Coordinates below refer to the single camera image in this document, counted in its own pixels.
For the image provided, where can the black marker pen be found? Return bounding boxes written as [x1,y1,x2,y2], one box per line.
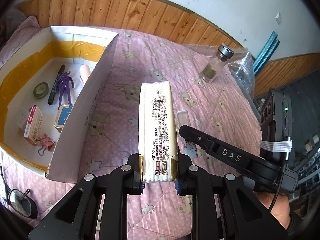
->
[48,64,66,105]

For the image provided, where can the white power adapter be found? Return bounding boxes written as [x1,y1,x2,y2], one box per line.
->
[17,111,30,131]

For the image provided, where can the purple silver action figure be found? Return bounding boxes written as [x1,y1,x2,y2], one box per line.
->
[56,71,74,108]

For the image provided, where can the black framed glasses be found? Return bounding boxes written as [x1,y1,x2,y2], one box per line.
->
[1,167,38,219]

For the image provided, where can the glass jar with tea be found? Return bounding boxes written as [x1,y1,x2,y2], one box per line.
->
[199,43,234,83]

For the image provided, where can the green tape roll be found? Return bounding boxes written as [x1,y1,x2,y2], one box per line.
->
[33,82,49,99]

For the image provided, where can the pink bear quilt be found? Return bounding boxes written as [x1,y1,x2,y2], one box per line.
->
[1,16,261,239]

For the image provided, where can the bubble wrap sheet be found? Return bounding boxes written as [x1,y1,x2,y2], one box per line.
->
[184,44,254,99]

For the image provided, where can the pink binder clip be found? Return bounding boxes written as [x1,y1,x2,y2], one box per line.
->
[36,133,55,156]

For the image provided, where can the red white medicine box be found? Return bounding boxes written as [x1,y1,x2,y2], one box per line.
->
[23,105,43,145]

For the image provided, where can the cream tea carton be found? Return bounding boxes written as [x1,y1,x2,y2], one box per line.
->
[138,81,179,183]

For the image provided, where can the white cardboard box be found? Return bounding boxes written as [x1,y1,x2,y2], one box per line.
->
[1,26,118,183]

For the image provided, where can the gold tin box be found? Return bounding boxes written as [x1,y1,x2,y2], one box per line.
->
[54,105,73,132]

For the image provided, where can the teal blue boards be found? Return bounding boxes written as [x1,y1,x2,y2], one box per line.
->
[253,31,280,77]

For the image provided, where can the person's right hand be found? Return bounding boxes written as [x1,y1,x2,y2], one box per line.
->
[254,192,291,229]

